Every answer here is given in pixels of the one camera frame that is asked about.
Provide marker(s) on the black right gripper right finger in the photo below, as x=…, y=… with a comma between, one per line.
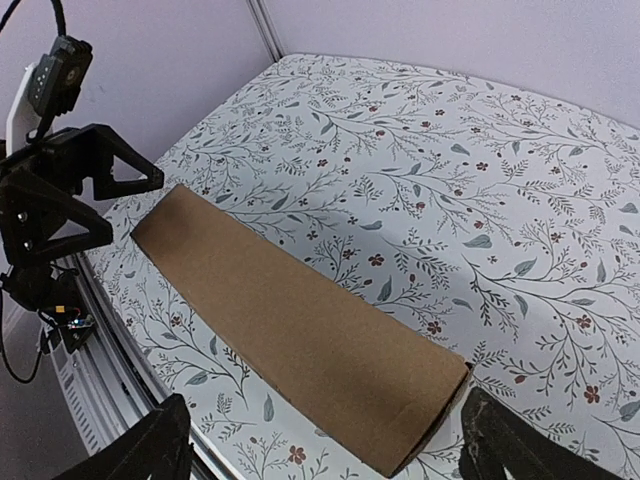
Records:
x=498, y=444

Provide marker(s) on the aluminium left frame post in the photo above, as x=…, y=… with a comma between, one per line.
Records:
x=266, y=29

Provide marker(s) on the brown cardboard box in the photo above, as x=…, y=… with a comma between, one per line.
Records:
x=368, y=381

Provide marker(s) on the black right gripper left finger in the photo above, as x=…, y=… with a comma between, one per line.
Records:
x=157, y=447

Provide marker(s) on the aluminium front rail base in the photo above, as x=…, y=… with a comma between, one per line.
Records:
x=81, y=401

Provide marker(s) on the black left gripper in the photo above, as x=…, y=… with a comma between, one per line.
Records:
x=41, y=223

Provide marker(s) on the floral patterned table mat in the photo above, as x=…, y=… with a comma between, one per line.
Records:
x=502, y=224

